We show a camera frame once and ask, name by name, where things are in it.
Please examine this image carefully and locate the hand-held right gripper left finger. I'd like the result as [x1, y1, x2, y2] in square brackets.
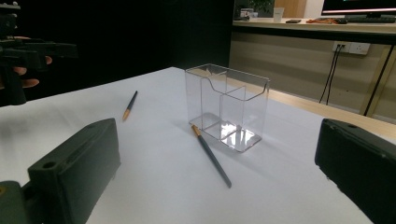
[27, 117, 122, 224]

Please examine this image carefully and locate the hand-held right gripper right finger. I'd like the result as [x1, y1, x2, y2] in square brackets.
[314, 118, 396, 224]

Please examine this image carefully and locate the dark slim brush gold ferrule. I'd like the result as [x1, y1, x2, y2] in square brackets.
[121, 90, 138, 122]
[191, 124, 233, 189]

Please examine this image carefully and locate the clear acrylic pen holder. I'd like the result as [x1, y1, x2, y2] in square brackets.
[185, 63, 271, 153]

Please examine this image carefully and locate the beige desk leg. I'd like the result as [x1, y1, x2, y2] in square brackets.
[359, 45, 396, 118]

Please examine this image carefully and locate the long desk with dark edge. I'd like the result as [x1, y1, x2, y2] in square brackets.
[233, 17, 396, 45]

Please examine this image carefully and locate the black keyboard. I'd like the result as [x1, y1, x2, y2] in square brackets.
[345, 15, 396, 24]

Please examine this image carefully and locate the orange cloth item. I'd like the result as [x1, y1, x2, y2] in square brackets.
[306, 18, 339, 25]

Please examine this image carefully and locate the computer monitor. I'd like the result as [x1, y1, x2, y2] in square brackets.
[321, 0, 396, 17]

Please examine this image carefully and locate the translucent plastic cup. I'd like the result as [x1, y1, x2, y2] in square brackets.
[273, 7, 285, 23]

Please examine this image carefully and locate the green plant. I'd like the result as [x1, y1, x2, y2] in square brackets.
[248, 0, 275, 14]

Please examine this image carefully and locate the small white container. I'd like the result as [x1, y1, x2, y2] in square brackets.
[240, 7, 260, 21]

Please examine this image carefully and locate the black power cable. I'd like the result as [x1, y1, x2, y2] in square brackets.
[325, 45, 344, 105]
[318, 45, 340, 105]

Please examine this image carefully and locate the white wall outlet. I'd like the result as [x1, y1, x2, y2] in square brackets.
[332, 41, 372, 56]

